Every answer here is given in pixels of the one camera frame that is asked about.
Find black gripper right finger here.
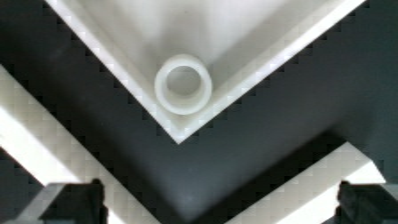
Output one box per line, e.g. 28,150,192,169
334,181,398,224

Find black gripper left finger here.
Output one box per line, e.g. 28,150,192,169
16,179,110,224

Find white square tabletop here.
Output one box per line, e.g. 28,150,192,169
44,0,364,142

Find white L-shaped obstacle wall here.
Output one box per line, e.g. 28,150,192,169
0,66,385,224

